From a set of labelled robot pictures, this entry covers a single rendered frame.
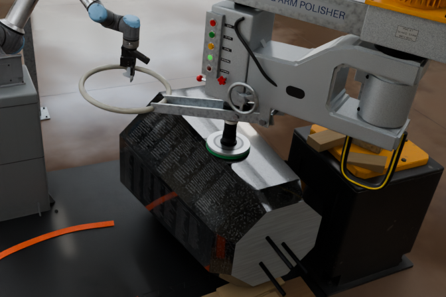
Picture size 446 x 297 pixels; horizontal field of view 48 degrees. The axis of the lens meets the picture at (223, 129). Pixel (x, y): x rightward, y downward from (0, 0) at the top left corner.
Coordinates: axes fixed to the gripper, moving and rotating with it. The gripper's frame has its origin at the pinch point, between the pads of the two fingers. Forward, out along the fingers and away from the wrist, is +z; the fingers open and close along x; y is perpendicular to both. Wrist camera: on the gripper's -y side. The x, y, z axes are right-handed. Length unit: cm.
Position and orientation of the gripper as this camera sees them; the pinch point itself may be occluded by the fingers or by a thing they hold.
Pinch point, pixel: (133, 77)
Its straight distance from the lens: 294.1
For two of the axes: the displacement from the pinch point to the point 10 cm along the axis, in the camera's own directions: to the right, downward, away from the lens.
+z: -1.5, 8.2, 5.5
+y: -9.9, -1.3, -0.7
